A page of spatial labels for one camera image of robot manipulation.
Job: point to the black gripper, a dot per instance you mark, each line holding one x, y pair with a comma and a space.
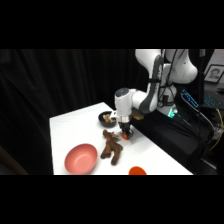
125, 125

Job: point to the red dotted ball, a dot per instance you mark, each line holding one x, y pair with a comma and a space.
125, 136

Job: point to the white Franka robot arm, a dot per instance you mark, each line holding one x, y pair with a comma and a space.
150, 96

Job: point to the black bowl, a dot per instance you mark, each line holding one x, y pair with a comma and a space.
107, 124

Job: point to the pink bowl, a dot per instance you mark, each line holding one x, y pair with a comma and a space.
81, 160

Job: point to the brown moose plush toy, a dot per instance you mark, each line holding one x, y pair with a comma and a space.
111, 150

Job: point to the black robot stand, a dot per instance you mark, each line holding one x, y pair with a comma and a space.
166, 133

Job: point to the small orange dish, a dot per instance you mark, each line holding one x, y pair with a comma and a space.
137, 171

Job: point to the small green light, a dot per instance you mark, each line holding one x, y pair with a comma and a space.
172, 113

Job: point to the blue lit device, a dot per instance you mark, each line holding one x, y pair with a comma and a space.
190, 98

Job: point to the black curtain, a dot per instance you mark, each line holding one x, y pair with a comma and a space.
50, 83

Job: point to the dark device with teal lights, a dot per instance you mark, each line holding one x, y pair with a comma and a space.
213, 100

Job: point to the framed picture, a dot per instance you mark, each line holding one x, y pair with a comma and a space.
214, 74

